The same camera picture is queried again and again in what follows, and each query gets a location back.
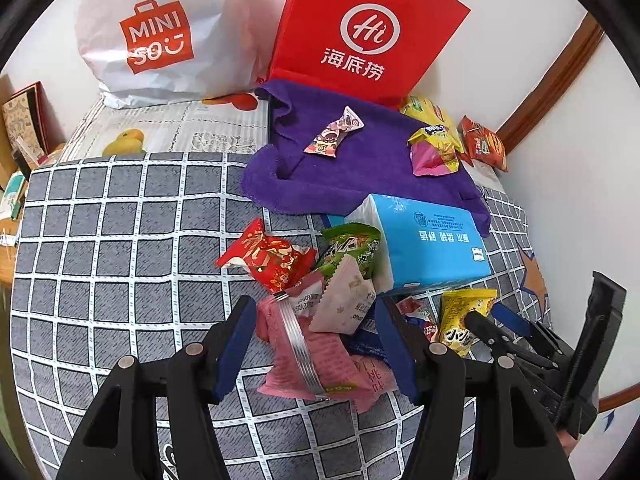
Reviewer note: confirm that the brown patterned box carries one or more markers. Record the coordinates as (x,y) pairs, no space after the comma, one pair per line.
(25,120)

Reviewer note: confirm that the blue snack packet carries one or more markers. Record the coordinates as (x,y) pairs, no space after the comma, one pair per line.
(365,345)

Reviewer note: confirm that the small yellow snack packet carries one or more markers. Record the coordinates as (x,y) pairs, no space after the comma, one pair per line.
(457,325)

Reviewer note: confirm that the green white box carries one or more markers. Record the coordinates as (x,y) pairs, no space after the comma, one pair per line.
(12,195)

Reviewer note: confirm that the duck print bed sheet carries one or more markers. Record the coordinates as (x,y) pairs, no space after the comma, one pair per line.
(200,130)

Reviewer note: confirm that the blue tissue pack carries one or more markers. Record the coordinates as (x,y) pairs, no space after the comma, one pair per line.
(425,245)

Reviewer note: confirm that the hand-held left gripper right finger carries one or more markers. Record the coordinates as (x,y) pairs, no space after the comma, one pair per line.
(400,355)

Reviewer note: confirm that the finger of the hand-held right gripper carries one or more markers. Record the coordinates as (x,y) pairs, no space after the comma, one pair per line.
(515,322)
(482,327)

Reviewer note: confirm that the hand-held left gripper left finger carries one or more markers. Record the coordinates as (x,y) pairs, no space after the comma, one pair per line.
(236,355)

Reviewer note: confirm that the grey checkered blanket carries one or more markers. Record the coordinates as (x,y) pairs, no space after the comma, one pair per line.
(100,260)

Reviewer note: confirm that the yellow pink snack bag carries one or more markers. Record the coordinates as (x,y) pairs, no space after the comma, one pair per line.
(435,152)

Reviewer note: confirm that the red snack packet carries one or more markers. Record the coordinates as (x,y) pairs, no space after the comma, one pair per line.
(270,260)

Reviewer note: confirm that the orange chips bag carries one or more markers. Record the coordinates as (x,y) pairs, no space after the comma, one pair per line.
(485,145)

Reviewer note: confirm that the white pink snack packet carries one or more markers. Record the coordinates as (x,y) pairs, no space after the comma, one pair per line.
(340,300)

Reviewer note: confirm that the white strawberry snack packet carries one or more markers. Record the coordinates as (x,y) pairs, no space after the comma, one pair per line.
(417,317)

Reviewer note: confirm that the purple towel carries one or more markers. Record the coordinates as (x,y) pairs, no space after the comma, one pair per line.
(360,170)

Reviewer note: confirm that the red paper bag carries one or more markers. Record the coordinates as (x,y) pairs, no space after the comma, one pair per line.
(320,20)

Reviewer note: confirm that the green snack packet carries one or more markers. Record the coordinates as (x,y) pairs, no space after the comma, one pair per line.
(350,245)

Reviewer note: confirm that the white shopping bag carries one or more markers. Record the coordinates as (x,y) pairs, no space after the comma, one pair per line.
(200,35)

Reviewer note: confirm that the yellow chips bag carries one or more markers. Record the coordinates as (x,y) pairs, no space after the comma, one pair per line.
(420,110)

